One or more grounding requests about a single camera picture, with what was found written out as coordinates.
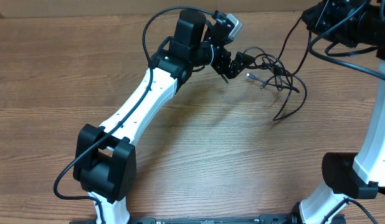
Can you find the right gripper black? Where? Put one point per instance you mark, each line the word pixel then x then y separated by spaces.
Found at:
pixel 320 19

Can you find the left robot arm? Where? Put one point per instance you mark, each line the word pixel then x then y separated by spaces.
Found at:
pixel 105 158

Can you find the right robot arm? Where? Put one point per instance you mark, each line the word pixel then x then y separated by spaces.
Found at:
pixel 348 176

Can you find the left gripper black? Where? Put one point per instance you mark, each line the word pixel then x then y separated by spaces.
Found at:
pixel 235 69

